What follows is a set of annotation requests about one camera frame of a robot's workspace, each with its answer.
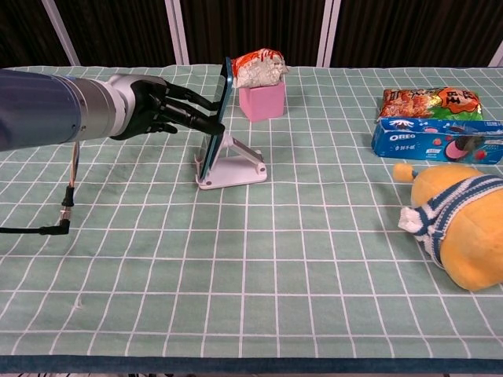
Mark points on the green checked tablecloth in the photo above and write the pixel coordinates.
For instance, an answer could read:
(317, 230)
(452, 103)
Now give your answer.
(251, 282)

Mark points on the crumpled orange white snack bag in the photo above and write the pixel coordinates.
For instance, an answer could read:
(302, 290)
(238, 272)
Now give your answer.
(259, 70)

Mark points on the orange green snack bag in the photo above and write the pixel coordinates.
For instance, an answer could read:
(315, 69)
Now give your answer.
(430, 103)

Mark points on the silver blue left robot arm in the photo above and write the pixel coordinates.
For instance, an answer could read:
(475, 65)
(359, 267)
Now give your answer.
(47, 108)

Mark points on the pink cube box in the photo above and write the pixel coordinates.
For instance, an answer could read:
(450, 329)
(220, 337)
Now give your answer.
(264, 103)

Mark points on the yellow plush toy striped scarf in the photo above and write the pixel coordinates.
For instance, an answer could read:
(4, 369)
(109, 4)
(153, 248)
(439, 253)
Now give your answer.
(467, 231)

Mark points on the dark pleated curtain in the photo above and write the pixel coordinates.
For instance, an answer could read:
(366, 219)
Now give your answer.
(251, 27)

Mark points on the white frame post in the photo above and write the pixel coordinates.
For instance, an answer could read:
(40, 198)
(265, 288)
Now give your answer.
(497, 58)
(328, 31)
(61, 31)
(177, 31)

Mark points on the black smartphone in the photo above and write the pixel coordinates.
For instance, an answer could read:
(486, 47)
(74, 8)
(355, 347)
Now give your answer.
(214, 149)

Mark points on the white folding phone stand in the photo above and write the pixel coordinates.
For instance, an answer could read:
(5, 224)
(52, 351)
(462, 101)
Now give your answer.
(236, 174)

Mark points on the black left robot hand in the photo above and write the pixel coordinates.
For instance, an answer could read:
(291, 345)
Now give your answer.
(157, 108)

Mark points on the blue Oreo cookie box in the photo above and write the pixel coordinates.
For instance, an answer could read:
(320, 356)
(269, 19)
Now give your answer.
(432, 139)

